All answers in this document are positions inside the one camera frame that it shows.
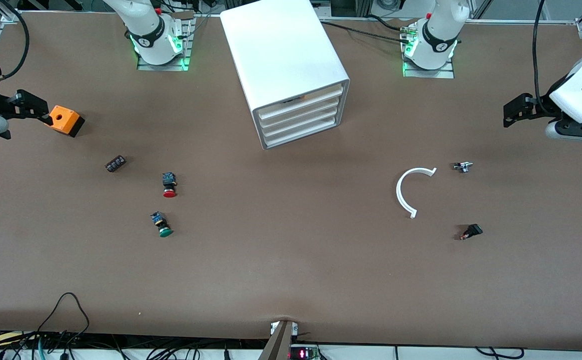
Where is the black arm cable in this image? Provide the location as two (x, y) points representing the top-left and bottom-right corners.
(532, 0), (546, 116)
(0, 0), (30, 86)

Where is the red push button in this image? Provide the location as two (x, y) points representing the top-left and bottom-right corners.
(162, 172), (178, 199)

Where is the looped black cable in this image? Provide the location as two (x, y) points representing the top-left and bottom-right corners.
(33, 292), (91, 360)

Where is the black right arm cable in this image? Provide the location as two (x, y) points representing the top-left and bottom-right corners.
(0, 0), (30, 86)

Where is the white semicircular bracket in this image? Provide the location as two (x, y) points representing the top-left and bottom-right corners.
(396, 167), (437, 219)

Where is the white drawer cabinet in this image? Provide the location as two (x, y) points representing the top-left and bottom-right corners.
(220, 0), (350, 151)

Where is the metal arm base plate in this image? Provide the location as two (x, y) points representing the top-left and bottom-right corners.
(137, 15), (191, 72)
(402, 22), (455, 79)

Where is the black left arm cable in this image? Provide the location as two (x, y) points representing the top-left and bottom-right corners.
(532, 0), (546, 116)

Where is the orange box with hole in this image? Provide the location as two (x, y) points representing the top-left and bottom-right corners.
(46, 105), (86, 139)

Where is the green push button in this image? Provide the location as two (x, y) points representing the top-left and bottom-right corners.
(151, 211), (174, 238)

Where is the brown camera stand pole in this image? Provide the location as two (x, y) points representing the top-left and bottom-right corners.
(258, 320), (295, 360)

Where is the black cable on table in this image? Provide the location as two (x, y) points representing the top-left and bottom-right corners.
(321, 14), (406, 45)

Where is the device with red display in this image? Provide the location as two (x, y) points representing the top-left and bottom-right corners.
(289, 344), (320, 360)

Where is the white pole clamp bracket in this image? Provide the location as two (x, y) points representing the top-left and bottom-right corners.
(270, 321), (299, 337)

